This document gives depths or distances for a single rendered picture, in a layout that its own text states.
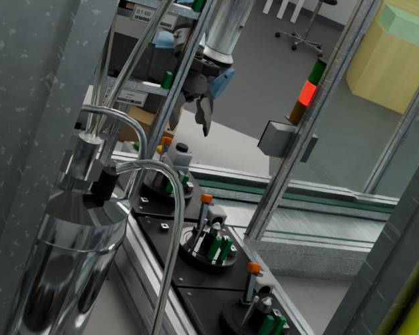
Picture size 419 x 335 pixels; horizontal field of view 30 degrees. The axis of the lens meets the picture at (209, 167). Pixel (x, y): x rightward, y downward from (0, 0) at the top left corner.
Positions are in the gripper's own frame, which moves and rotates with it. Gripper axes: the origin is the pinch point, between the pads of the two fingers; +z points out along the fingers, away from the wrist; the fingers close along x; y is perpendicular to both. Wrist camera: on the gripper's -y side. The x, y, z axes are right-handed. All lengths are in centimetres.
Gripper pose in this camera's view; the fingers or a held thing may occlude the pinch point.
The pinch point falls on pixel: (191, 129)
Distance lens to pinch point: 182.7
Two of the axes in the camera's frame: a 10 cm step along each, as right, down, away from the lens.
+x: -8.4, -1.3, -5.2
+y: -5.4, 1.6, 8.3
